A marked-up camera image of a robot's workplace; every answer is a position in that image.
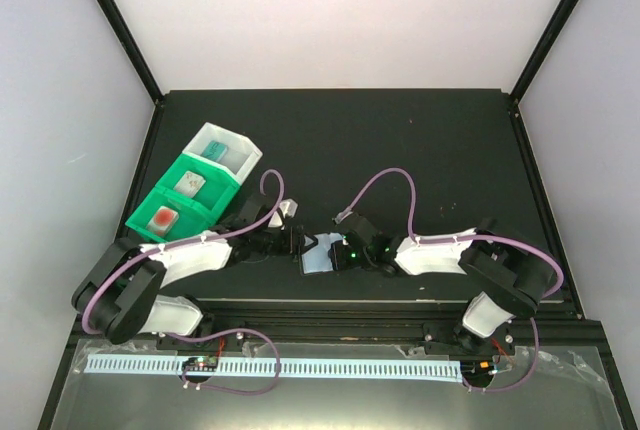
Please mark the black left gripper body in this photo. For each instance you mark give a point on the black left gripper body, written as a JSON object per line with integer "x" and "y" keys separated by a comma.
{"x": 273, "y": 246}

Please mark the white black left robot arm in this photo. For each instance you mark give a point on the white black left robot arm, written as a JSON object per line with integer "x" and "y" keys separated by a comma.
{"x": 121, "y": 296}

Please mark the green bin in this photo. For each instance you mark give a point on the green bin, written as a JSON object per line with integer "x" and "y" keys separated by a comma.
{"x": 193, "y": 218}
{"x": 216, "y": 194}

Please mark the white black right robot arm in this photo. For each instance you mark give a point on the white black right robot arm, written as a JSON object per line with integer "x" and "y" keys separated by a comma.
{"x": 512, "y": 276}

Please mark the red circle card in bin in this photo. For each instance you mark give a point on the red circle card in bin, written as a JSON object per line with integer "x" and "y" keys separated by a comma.
{"x": 162, "y": 221}

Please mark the teal card in white bin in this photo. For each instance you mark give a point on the teal card in white bin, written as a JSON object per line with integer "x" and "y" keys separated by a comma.
{"x": 214, "y": 151}

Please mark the white slotted cable duct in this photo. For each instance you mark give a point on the white slotted cable duct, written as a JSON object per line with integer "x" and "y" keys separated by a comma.
{"x": 305, "y": 368}

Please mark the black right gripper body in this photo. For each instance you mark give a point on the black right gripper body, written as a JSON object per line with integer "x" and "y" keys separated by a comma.
{"x": 346, "y": 261}

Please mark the green bin middle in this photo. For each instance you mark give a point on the green bin middle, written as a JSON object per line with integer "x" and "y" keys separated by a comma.
{"x": 216, "y": 194}

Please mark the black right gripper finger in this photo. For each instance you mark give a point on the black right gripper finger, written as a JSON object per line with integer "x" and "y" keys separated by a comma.
{"x": 335, "y": 262}
{"x": 338, "y": 247}

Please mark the black right frame post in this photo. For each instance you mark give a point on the black right frame post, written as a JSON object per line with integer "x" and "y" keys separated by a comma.
{"x": 550, "y": 34}

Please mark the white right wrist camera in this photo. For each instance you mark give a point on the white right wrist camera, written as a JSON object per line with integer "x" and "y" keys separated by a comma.
{"x": 342, "y": 215}

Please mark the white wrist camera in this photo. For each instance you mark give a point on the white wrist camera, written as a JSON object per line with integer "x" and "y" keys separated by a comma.
{"x": 342, "y": 215}
{"x": 286, "y": 210}

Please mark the controller board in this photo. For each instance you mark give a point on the controller board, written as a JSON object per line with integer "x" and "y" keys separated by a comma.
{"x": 480, "y": 368}
{"x": 199, "y": 364}

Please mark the white card in green bin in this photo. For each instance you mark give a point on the white card in green bin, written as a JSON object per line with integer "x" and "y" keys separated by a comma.
{"x": 189, "y": 184}

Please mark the green bin near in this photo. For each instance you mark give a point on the green bin near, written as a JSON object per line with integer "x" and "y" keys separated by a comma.
{"x": 193, "y": 218}

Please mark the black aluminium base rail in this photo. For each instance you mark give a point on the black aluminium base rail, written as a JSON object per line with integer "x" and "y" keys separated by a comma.
{"x": 388, "y": 324}

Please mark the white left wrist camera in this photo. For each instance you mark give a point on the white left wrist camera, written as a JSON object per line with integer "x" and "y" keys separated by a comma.
{"x": 286, "y": 210}

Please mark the white bin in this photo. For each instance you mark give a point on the white bin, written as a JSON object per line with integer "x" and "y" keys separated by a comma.
{"x": 234, "y": 153}

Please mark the right controller board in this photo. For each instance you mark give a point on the right controller board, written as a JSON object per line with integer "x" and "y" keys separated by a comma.
{"x": 480, "y": 368}

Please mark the left controller board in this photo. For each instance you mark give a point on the left controller board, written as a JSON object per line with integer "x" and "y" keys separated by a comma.
{"x": 199, "y": 364}

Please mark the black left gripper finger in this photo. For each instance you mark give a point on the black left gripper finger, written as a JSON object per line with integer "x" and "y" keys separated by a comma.
{"x": 298, "y": 252}
{"x": 300, "y": 236}

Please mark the black frame post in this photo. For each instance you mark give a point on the black frame post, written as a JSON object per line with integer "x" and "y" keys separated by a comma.
{"x": 550, "y": 34}
{"x": 121, "y": 30}

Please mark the black left frame post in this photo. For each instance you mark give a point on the black left frame post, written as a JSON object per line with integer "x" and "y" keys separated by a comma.
{"x": 121, "y": 30}

